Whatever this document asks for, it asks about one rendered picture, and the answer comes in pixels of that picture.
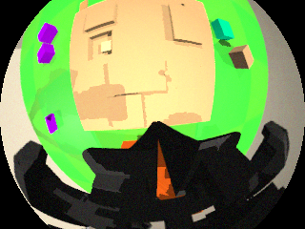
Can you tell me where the pale yellow square block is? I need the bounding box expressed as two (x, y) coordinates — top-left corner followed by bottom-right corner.
(100, 39), (112, 53)

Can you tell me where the turquoise cube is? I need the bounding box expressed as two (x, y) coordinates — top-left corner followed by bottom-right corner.
(211, 18), (234, 41)

